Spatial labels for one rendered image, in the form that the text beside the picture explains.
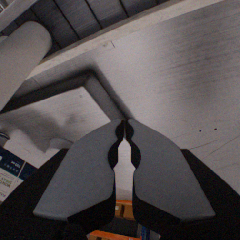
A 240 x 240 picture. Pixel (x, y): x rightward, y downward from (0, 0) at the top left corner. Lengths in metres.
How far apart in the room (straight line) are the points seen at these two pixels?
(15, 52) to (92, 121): 0.23
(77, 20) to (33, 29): 0.06
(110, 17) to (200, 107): 0.26
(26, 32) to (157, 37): 0.19
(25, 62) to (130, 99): 0.23
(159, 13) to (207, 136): 0.35
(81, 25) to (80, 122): 0.22
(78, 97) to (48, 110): 0.10
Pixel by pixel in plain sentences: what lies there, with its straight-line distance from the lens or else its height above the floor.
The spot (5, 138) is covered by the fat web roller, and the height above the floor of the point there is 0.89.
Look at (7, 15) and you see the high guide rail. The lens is 0.21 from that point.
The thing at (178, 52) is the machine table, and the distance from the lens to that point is 0.32.
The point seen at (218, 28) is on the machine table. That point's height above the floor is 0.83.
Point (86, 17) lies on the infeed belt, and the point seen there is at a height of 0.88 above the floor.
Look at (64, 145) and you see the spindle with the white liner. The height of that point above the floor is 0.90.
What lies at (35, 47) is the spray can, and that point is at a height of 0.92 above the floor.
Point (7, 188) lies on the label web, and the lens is 0.67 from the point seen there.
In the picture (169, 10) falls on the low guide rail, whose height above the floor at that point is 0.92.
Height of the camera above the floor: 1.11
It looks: 37 degrees down
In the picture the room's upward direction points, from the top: 165 degrees counter-clockwise
